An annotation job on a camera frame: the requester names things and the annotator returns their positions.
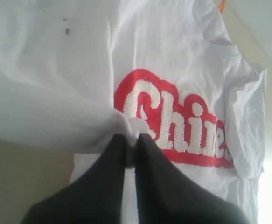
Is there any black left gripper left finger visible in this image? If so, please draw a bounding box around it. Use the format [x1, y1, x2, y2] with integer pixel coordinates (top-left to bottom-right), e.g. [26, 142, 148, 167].
[22, 134, 127, 224]

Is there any white shirt with red print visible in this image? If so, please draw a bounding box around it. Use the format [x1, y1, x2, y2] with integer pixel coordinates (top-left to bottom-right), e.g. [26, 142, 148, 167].
[0, 0, 267, 224]

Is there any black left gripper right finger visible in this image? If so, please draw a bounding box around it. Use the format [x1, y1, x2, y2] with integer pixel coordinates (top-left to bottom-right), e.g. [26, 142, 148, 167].
[135, 134, 248, 224]

